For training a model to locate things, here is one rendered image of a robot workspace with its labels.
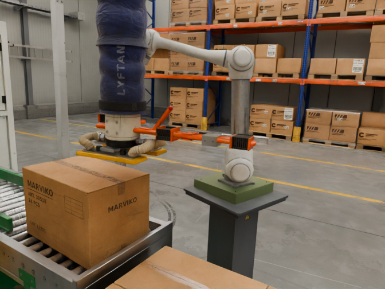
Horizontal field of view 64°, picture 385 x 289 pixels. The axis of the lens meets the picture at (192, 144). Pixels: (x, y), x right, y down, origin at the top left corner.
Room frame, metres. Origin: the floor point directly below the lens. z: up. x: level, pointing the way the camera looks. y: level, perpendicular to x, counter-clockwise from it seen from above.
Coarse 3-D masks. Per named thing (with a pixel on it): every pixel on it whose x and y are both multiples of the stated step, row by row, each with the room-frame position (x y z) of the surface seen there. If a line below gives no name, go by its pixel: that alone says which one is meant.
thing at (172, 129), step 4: (156, 128) 1.36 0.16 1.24; (160, 128) 1.40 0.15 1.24; (164, 128) 1.42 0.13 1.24; (168, 128) 1.42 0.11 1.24; (172, 128) 1.35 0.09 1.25; (176, 128) 1.38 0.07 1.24; (156, 132) 1.37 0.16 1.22; (160, 132) 1.35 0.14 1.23; (164, 132) 1.34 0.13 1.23; (168, 132) 1.34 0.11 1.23; (172, 132) 1.35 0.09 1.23; (176, 132) 1.38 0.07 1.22; (156, 136) 1.36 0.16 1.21; (160, 136) 1.35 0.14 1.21; (164, 136) 1.35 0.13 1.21; (168, 136) 1.34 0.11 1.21; (172, 136) 1.35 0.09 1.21; (168, 140) 1.34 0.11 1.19; (172, 140) 1.35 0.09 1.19
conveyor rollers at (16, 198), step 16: (0, 192) 2.28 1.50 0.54; (16, 192) 2.30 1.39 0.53; (0, 208) 1.96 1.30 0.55; (16, 208) 1.97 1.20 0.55; (16, 224) 1.77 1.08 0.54; (16, 240) 1.59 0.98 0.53; (32, 240) 1.58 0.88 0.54; (48, 256) 1.46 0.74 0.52; (64, 256) 1.44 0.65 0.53; (80, 272) 1.31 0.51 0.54
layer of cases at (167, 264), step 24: (144, 264) 1.39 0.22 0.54; (168, 264) 1.40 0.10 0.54; (192, 264) 1.40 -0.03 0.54; (120, 288) 1.20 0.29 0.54; (144, 288) 1.21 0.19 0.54; (168, 288) 1.21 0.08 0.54; (192, 288) 1.22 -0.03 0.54; (216, 288) 1.23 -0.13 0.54; (240, 288) 1.23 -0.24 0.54; (264, 288) 1.24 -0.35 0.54
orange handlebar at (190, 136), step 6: (144, 120) 1.73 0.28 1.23; (96, 126) 1.52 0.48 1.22; (102, 126) 1.50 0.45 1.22; (138, 132) 1.42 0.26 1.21; (144, 132) 1.41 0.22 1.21; (150, 132) 1.39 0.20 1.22; (174, 132) 1.36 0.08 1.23; (180, 132) 1.38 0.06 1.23; (186, 132) 1.34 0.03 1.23; (192, 132) 1.34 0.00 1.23; (186, 138) 1.32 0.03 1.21; (192, 138) 1.31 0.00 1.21; (198, 138) 1.30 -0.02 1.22; (222, 138) 1.26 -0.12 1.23; (228, 138) 1.29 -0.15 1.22; (252, 144) 1.21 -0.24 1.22
